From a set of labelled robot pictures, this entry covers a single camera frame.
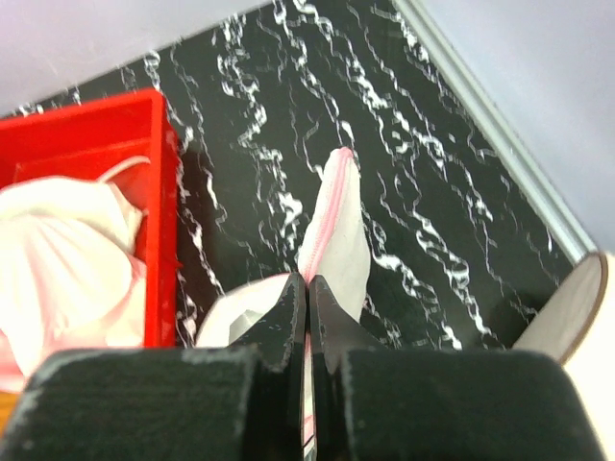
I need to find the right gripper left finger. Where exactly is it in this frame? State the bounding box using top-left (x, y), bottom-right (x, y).
top-left (1, 273), bottom-right (307, 460)

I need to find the red plastic bin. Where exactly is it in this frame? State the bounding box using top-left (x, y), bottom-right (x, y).
top-left (1, 88), bottom-right (180, 348)

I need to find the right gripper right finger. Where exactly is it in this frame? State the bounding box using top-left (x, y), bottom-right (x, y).
top-left (308, 276), bottom-right (605, 460)

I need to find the mustard yellow garment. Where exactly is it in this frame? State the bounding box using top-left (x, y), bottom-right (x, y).
top-left (0, 392), bottom-right (20, 427)

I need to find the white pink mesh laundry bag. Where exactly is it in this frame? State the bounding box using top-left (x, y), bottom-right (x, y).
top-left (194, 148), bottom-right (378, 459)

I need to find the white pink bra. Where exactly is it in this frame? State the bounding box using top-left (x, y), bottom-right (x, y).
top-left (1, 156), bottom-right (148, 393)

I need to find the beige bear pouch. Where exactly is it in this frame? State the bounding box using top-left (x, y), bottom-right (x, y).
top-left (565, 254), bottom-right (614, 460)

